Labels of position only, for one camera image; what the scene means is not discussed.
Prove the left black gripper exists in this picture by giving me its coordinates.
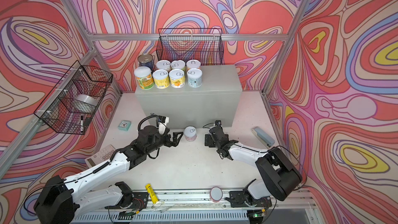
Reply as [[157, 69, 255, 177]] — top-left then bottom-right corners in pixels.
[[144, 128, 183, 157]]

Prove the yellow label can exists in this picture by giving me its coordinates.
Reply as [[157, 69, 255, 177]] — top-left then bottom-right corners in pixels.
[[152, 69, 170, 89], [169, 69, 185, 89]]

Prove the white lid can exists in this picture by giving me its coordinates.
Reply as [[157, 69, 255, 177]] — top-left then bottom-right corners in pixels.
[[187, 68, 203, 88]]

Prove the green yellow peach can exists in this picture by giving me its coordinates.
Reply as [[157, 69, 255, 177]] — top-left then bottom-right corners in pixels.
[[134, 66, 154, 90]]

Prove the green label can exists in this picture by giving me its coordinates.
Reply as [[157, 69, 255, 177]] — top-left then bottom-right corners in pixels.
[[171, 60, 186, 72]]

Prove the pink label can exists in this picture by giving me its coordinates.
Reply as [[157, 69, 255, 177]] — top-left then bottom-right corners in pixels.
[[155, 60, 172, 72]]

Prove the dark blue tin can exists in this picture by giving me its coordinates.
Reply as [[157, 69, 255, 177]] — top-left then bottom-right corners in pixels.
[[137, 54, 154, 70]]

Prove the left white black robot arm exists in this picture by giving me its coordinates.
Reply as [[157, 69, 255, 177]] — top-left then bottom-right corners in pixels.
[[34, 115, 183, 224]]

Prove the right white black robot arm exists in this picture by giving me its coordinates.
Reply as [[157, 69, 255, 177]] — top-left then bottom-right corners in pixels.
[[205, 125, 303, 207]]

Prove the grey metal cabinet box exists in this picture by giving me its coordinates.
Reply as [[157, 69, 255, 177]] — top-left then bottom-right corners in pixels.
[[135, 65, 243, 129]]

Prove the grey stapler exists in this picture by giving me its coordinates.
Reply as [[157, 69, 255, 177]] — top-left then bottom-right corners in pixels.
[[251, 127, 275, 148]]

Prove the pink tape roll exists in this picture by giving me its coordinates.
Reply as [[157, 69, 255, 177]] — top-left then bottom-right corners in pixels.
[[209, 187, 223, 203]]

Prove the yellow glue tube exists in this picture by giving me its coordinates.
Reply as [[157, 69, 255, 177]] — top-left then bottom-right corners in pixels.
[[145, 183, 159, 204]]

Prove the pink calculator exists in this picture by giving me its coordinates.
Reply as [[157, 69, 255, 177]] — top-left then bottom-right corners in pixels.
[[85, 145, 116, 168]]

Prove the black marker pen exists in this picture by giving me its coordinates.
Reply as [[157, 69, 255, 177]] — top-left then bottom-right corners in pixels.
[[80, 115, 85, 134]]

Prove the silver tape roll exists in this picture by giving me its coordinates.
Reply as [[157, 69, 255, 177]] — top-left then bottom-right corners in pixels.
[[73, 94, 98, 114]]

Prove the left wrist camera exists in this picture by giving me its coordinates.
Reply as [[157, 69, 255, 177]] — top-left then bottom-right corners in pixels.
[[158, 116, 170, 125]]

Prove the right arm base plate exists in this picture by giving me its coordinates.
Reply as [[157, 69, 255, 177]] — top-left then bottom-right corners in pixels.
[[226, 190, 272, 209]]

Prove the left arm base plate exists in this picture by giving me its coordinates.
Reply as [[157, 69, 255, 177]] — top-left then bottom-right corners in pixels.
[[105, 191, 149, 211]]

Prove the back black wire basket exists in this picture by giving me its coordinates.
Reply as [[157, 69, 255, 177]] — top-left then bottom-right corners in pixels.
[[156, 27, 224, 65]]

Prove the black wire basket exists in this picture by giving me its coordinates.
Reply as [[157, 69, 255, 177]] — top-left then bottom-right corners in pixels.
[[156, 27, 224, 65], [34, 61, 113, 135]]

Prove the left black wire basket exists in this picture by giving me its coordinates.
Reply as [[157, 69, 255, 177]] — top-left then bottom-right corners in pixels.
[[34, 61, 113, 135]]

